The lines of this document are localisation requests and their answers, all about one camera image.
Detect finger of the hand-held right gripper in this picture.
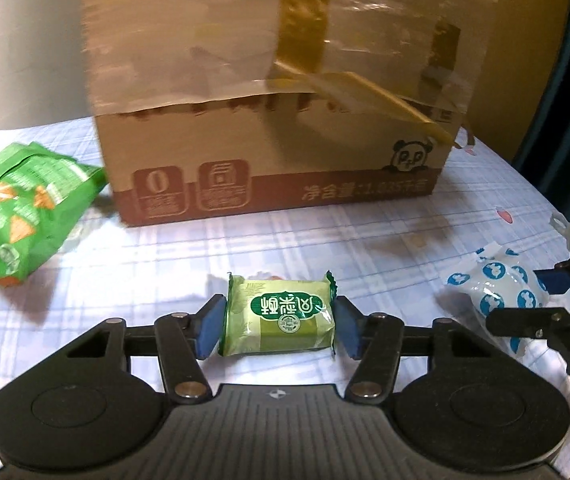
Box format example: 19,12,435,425
485,304,570,377
534,247,570,295

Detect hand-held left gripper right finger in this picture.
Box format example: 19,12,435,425
334,295,491,403

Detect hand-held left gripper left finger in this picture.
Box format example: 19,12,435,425
65,295,227,405

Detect white blue-print snack packet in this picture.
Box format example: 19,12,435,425
436,241,552,357

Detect small green cake packet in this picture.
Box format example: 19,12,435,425
217,270,339,359

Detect green snack bag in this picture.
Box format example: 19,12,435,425
0,141,109,287

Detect cardboard box with plastic liner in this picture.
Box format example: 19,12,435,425
80,0,501,228

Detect checked tablecloth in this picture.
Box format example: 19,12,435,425
0,112,570,480

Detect wooden panel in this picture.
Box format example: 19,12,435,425
468,0,570,161

